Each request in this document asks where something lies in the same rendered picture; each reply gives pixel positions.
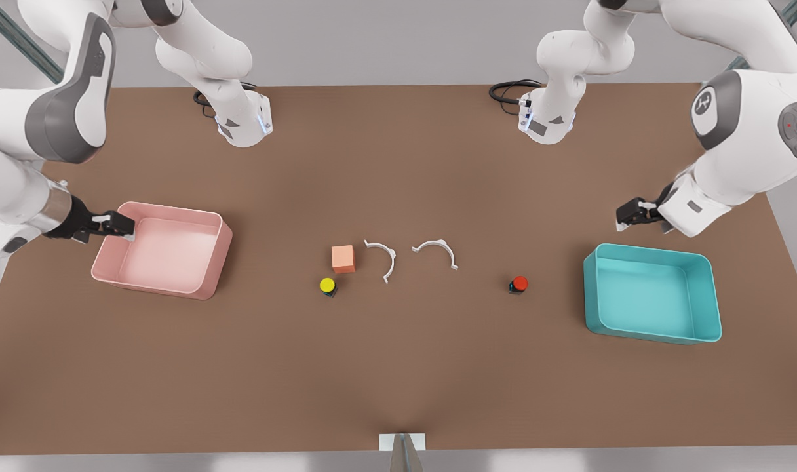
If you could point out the red button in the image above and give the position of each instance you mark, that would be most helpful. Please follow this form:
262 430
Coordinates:
519 284

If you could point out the silver frame post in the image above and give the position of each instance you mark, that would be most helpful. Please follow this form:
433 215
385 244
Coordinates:
403 452
775 29
18 39

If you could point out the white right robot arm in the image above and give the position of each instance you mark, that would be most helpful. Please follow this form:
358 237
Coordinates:
64 111

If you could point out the white curved clip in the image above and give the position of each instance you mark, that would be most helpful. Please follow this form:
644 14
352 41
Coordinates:
387 259
438 249

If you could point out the blue storage box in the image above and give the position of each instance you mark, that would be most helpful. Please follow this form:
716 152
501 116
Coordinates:
654 292

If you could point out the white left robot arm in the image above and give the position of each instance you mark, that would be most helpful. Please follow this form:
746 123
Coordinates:
746 124

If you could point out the pink storage box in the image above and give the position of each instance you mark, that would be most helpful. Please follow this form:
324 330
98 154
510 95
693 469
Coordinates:
169 252

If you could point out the yellow button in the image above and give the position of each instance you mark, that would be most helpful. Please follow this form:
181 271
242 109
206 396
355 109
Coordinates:
327 286

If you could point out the orange cube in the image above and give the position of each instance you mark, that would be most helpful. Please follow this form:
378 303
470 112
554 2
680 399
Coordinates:
343 258

